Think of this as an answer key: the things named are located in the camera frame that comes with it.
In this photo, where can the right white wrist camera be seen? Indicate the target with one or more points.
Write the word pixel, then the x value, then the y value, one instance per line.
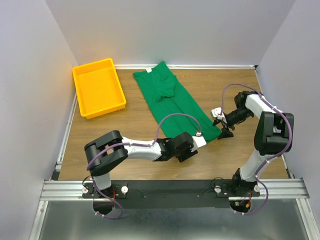
pixel 217 114

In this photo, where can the yellow plastic tray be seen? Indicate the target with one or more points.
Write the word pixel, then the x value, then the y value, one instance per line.
pixel 98 88

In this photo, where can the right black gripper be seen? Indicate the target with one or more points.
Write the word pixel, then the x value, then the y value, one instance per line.
pixel 225 133

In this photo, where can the aluminium front rail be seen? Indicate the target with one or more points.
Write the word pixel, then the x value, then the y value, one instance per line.
pixel 291 188

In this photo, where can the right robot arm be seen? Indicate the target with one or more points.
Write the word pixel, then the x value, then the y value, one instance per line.
pixel 273 137

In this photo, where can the aluminium right side rail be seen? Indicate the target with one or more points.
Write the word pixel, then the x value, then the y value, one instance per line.
pixel 290 176

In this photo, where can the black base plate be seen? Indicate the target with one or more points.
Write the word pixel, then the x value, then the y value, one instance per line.
pixel 171 194

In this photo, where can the green t shirt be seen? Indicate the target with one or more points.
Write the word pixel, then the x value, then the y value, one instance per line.
pixel 165 95

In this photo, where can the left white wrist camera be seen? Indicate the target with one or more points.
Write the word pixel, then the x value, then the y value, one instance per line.
pixel 198 141

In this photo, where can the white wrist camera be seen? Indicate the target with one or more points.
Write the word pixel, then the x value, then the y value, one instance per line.
pixel 217 114
pixel 198 141

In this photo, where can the aluminium left side rail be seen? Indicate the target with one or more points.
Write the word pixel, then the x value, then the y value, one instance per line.
pixel 61 154

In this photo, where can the aluminium rail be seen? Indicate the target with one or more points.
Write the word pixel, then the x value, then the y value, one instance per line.
pixel 291 188
pixel 290 176
pixel 61 154

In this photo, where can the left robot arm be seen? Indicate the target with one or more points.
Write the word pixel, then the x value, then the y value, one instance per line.
pixel 108 151

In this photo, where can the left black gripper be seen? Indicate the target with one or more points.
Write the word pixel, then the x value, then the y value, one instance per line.
pixel 188 154

